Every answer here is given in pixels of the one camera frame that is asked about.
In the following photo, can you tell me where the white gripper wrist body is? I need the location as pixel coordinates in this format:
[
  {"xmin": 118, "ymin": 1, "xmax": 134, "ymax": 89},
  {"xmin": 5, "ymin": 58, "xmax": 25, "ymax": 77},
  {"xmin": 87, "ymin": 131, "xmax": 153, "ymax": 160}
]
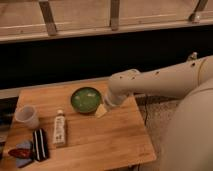
[{"xmin": 104, "ymin": 91, "xmax": 127, "ymax": 107}]

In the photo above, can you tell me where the white tube with cap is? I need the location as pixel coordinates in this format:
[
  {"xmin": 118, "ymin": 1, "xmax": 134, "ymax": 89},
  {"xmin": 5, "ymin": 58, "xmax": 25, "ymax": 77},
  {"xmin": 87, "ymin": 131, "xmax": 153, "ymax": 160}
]
[{"xmin": 53, "ymin": 109, "xmax": 66, "ymax": 147}]

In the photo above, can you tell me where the wooden table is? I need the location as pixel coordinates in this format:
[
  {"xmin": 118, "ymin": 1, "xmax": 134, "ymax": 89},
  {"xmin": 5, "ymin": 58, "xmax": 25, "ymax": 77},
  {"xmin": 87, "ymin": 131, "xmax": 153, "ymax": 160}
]
[{"xmin": 0, "ymin": 83, "xmax": 156, "ymax": 171}]

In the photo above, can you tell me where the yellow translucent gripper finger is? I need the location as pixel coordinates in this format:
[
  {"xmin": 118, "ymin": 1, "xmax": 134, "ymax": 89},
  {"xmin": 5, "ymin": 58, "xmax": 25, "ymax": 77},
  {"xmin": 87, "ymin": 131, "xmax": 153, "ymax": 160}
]
[{"xmin": 95, "ymin": 104, "xmax": 107, "ymax": 118}]

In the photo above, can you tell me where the metal window frame rail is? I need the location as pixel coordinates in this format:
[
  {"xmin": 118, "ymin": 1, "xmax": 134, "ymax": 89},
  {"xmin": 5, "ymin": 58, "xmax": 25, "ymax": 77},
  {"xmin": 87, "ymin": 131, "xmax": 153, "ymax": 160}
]
[{"xmin": 0, "ymin": 0, "xmax": 213, "ymax": 43}]

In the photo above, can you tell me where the black white striped case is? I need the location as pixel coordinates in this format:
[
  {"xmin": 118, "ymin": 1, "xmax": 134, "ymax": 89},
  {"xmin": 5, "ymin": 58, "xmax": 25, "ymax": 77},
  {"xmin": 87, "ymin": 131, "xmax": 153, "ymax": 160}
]
[{"xmin": 33, "ymin": 129, "xmax": 49, "ymax": 162}]

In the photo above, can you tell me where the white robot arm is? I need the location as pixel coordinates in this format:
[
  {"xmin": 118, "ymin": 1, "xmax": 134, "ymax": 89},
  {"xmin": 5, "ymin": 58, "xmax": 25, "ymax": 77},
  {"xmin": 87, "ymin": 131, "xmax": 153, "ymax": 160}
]
[{"xmin": 103, "ymin": 55, "xmax": 213, "ymax": 171}]

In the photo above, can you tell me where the green bowl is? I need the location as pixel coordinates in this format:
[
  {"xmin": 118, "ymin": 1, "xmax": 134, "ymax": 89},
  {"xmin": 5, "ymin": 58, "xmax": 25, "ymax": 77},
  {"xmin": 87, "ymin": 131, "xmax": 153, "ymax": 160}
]
[{"xmin": 70, "ymin": 87, "xmax": 102, "ymax": 114}]

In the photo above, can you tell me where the clear bottle on ledge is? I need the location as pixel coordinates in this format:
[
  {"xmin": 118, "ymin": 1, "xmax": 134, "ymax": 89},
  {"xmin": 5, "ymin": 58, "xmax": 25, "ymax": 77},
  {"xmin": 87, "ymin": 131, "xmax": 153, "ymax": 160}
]
[{"xmin": 187, "ymin": 52, "xmax": 198, "ymax": 61}]

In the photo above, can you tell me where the dark red oval object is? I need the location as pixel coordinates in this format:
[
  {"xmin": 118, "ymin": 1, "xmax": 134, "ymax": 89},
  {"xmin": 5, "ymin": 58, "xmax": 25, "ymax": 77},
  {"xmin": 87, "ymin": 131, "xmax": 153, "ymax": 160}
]
[{"xmin": 8, "ymin": 148, "xmax": 32, "ymax": 159}]

